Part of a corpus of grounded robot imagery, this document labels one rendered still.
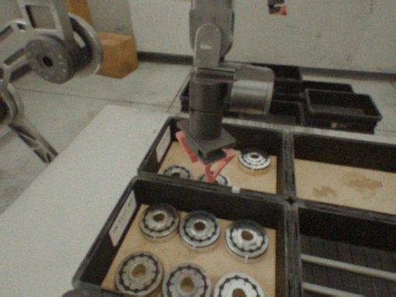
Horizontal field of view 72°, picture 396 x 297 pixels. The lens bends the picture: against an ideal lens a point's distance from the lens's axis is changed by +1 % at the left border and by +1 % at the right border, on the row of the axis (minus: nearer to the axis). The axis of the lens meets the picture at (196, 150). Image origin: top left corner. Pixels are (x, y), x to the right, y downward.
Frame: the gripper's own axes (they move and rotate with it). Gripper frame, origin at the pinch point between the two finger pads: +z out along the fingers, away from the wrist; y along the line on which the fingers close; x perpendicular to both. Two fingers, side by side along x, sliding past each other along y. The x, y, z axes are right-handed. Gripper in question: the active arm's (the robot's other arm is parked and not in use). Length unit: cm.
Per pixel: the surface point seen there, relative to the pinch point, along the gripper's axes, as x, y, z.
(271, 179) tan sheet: -29.4, 5.7, 23.0
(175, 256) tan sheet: 8.1, -2.0, 23.3
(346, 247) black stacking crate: -29.1, -20.8, 22.8
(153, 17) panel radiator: -117, 301, 51
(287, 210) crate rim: -16.9, -10.1, 12.9
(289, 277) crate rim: -6.0, -21.5, 12.8
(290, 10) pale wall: -241, 202, 36
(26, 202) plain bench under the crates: 40, 49, 37
